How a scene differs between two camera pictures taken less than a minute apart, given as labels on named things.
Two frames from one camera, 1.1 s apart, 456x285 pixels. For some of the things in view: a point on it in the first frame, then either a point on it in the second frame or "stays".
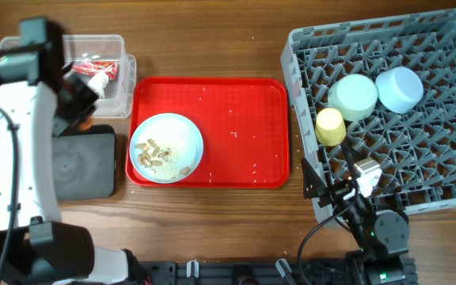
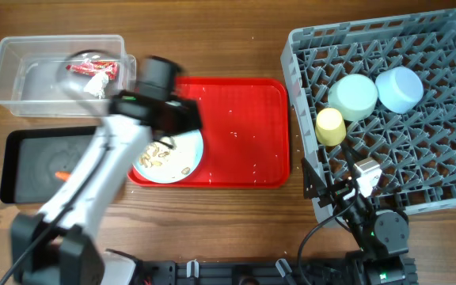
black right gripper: [319, 188] stays
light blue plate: [166, 148] stays
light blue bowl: [399, 89] stays
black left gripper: [62, 123] → [191, 116]
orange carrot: [85, 126] → [63, 175]
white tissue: [98, 83] stays
